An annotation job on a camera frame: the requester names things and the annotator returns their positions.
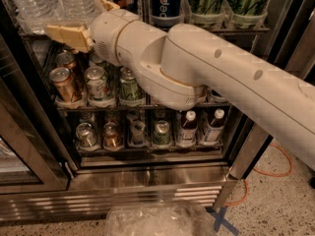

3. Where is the white green can middle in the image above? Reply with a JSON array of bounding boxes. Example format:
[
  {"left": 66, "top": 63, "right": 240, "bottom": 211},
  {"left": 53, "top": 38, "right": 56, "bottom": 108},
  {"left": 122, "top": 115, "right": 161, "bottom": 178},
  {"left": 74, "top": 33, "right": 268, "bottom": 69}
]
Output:
[{"left": 89, "top": 53, "right": 108, "bottom": 70}]

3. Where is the gold can front left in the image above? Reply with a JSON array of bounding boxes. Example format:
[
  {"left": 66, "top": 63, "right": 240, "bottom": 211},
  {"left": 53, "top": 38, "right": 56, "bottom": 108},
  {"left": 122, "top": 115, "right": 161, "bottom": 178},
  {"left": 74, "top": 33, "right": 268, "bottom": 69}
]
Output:
[{"left": 49, "top": 67, "right": 82, "bottom": 103}]

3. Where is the silver can bottom left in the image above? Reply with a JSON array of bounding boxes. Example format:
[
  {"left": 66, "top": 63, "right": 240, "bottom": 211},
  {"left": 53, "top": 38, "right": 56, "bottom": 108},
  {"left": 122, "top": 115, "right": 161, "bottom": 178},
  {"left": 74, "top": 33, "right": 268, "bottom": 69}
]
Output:
[{"left": 76, "top": 122, "right": 97, "bottom": 148}]

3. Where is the blue tape cross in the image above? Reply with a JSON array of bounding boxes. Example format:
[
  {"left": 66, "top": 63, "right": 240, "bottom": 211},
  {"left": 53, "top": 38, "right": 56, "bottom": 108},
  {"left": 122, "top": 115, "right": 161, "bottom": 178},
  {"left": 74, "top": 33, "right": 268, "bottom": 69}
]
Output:
[{"left": 206, "top": 206, "right": 239, "bottom": 236}]

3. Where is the green can bottom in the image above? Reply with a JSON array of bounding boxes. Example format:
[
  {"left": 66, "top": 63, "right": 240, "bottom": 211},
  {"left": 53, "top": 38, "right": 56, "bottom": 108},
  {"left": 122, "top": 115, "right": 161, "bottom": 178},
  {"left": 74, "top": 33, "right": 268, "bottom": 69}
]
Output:
[{"left": 153, "top": 120, "right": 170, "bottom": 146}]

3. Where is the clear water bottle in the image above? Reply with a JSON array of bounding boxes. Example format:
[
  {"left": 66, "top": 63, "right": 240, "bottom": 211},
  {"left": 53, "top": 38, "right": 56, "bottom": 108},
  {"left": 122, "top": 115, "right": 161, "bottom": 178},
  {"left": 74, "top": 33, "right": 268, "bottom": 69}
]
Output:
[
  {"left": 61, "top": 0, "right": 104, "bottom": 26},
  {"left": 13, "top": 0, "right": 63, "bottom": 34}
]

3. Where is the orange can bottom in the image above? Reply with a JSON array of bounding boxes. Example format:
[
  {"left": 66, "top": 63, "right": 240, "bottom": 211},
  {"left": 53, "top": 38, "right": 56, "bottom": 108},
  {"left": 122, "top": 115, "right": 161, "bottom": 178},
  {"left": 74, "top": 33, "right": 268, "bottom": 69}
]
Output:
[{"left": 102, "top": 122, "right": 123, "bottom": 150}]

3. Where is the tea bottle right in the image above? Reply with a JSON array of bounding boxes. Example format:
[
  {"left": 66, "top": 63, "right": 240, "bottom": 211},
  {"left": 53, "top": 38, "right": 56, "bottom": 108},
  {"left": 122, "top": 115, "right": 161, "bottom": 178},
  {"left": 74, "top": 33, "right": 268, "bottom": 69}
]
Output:
[{"left": 201, "top": 108, "right": 225, "bottom": 143}]

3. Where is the gold can middle row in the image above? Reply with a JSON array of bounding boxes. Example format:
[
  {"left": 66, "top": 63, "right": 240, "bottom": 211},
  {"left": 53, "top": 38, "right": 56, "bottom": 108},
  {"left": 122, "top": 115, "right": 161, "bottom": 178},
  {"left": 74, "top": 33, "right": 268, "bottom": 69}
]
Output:
[{"left": 55, "top": 52, "right": 82, "bottom": 78}]

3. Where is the green drink can left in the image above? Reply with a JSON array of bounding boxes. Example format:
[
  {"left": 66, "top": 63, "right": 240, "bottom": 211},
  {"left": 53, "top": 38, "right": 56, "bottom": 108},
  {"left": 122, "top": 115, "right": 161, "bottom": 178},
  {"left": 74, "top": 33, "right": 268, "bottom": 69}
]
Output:
[{"left": 188, "top": 0, "right": 224, "bottom": 29}]

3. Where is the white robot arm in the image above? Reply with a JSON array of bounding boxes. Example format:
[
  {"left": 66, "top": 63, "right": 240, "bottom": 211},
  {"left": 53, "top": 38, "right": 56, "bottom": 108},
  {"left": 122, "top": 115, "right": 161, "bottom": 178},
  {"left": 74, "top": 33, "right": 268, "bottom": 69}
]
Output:
[{"left": 45, "top": 0, "right": 315, "bottom": 168}]

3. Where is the blue can front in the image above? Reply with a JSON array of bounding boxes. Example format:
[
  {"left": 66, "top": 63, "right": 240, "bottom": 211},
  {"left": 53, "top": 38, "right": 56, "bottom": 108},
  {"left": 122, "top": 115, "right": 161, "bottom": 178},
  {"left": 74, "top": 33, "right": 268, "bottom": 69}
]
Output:
[{"left": 208, "top": 88, "right": 227, "bottom": 103}]

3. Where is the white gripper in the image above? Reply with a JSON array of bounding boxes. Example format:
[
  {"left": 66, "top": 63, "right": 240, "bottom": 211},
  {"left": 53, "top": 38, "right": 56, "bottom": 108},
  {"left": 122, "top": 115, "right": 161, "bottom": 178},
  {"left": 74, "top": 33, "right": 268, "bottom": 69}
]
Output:
[{"left": 46, "top": 0, "right": 139, "bottom": 66}]

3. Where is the clear plastic bag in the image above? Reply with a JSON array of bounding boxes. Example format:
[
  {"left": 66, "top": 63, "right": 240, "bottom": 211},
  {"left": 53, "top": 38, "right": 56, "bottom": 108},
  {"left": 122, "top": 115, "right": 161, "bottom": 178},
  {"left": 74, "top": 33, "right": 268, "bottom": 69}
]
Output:
[{"left": 104, "top": 202, "right": 217, "bottom": 236}]

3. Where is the silver can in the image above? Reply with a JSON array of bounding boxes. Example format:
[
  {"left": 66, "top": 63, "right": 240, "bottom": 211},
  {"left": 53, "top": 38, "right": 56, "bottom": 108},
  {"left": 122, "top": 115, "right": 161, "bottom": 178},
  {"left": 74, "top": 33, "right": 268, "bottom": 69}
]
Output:
[
  {"left": 130, "top": 121, "right": 146, "bottom": 145},
  {"left": 76, "top": 122, "right": 97, "bottom": 148}
]

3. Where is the white green can front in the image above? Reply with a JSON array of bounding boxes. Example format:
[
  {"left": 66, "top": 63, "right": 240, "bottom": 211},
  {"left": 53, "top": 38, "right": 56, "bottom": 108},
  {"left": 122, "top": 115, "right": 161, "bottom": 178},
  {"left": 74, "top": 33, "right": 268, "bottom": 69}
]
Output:
[{"left": 85, "top": 66, "right": 111, "bottom": 100}]

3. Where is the white green can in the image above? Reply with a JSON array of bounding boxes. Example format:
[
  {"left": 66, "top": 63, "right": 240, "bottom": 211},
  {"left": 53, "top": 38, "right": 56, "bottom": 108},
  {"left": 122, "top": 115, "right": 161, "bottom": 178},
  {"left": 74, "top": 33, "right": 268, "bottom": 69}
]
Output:
[
  {"left": 85, "top": 66, "right": 111, "bottom": 100},
  {"left": 89, "top": 53, "right": 108, "bottom": 70}
]

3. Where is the silver can bottom middle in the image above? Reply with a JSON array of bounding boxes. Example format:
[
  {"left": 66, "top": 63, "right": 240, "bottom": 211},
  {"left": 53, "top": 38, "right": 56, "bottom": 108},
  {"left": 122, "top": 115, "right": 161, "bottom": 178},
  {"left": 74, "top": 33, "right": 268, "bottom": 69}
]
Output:
[{"left": 130, "top": 121, "right": 146, "bottom": 145}]

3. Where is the tea bottle left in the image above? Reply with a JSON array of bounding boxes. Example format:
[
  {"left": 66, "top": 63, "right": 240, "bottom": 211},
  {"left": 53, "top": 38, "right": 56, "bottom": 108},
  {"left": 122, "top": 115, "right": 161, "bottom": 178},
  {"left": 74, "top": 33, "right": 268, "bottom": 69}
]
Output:
[{"left": 176, "top": 110, "right": 198, "bottom": 147}]

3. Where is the steel refrigerator body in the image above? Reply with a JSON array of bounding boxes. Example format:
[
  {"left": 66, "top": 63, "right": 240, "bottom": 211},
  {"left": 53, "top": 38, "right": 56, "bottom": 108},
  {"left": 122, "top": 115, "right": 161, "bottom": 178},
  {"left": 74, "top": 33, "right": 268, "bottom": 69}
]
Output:
[{"left": 0, "top": 0, "right": 315, "bottom": 223}]

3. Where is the tea bottle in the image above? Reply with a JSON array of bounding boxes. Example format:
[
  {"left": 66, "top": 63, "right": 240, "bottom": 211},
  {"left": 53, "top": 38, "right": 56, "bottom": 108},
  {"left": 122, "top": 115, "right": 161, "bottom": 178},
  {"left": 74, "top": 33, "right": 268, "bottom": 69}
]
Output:
[
  {"left": 176, "top": 110, "right": 198, "bottom": 147},
  {"left": 201, "top": 108, "right": 225, "bottom": 143}
]

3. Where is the glass fridge door left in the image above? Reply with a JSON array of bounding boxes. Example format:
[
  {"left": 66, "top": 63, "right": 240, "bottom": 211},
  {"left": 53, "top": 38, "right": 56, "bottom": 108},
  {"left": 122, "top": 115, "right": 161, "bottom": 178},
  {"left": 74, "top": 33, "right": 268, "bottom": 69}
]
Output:
[{"left": 0, "top": 37, "right": 68, "bottom": 195}]

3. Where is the fridge door right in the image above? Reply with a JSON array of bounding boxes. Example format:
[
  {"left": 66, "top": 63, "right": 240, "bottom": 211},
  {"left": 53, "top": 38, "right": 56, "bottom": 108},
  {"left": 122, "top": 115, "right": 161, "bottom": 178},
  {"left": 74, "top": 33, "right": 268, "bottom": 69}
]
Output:
[{"left": 229, "top": 0, "right": 315, "bottom": 179}]

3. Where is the orange cable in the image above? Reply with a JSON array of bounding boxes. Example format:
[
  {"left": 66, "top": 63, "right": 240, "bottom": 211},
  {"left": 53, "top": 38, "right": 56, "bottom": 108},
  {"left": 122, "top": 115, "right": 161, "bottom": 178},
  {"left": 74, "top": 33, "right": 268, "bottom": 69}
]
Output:
[{"left": 223, "top": 143, "right": 293, "bottom": 207}]

